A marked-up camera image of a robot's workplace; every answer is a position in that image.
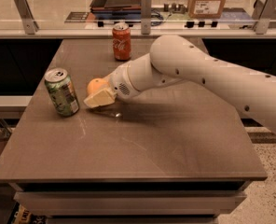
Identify orange fruit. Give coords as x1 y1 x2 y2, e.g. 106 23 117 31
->
87 78 108 95

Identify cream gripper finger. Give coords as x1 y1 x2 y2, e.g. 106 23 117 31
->
84 88 117 108

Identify cardboard box with label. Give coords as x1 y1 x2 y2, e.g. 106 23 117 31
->
188 0 226 19

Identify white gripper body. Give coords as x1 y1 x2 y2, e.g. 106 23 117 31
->
105 61 141 100

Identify right metal glass bracket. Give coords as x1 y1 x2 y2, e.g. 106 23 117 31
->
252 0 276 35

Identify middle metal glass bracket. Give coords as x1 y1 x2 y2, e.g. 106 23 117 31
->
141 0 152 35

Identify red cola can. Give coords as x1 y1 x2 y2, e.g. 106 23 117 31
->
112 22 131 61

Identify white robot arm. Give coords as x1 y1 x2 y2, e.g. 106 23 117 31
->
84 35 276 133

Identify green soda can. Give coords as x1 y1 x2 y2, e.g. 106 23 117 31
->
44 68 79 117

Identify metal glass bracket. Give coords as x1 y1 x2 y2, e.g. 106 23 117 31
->
252 0 276 35
14 0 38 35
141 0 152 35

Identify left metal glass bracket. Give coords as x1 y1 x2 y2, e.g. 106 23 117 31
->
14 0 38 35

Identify yellow black printed bag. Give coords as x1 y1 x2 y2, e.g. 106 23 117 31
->
10 205 47 224

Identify grey drawer front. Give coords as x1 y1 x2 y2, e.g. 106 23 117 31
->
14 191 246 217

